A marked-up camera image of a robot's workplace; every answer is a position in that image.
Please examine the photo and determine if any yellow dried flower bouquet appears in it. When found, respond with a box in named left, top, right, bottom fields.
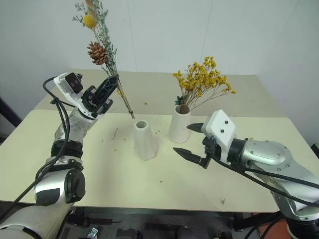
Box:
left=172, top=56, right=238, bottom=116

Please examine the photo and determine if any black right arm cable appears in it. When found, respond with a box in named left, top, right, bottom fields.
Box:
left=211, top=156, right=319, bottom=208

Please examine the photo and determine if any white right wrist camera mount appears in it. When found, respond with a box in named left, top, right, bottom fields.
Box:
left=201, top=109, right=237, bottom=165

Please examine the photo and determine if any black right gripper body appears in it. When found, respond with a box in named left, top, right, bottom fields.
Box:
left=199, top=135, right=220, bottom=170

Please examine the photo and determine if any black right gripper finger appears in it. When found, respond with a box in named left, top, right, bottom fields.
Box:
left=186, top=122, right=205, bottom=134
left=172, top=147, right=203, bottom=165

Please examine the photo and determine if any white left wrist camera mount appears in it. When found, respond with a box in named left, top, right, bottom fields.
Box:
left=53, top=72, right=98, bottom=119

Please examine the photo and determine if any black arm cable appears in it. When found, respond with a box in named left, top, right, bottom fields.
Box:
left=211, top=156, right=319, bottom=208
left=0, top=75, right=83, bottom=225

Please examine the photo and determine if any conical white vase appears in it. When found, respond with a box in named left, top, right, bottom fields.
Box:
left=133, top=119, right=160, bottom=161

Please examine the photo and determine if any cylindrical white vase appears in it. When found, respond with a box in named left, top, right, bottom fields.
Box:
left=168, top=105, right=192, bottom=144

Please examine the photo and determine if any pinecone dried flower bouquet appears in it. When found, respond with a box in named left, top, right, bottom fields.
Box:
left=72, top=0, right=137, bottom=120

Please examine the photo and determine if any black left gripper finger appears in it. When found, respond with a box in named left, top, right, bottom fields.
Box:
left=95, top=74, right=119, bottom=106

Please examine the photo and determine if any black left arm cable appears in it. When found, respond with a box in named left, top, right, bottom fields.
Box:
left=0, top=75, right=83, bottom=225

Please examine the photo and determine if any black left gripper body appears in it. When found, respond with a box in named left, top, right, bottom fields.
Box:
left=80, top=85, right=114, bottom=118

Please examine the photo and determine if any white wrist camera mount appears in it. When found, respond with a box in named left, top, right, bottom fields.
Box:
left=201, top=109, right=237, bottom=165
left=53, top=72, right=98, bottom=119

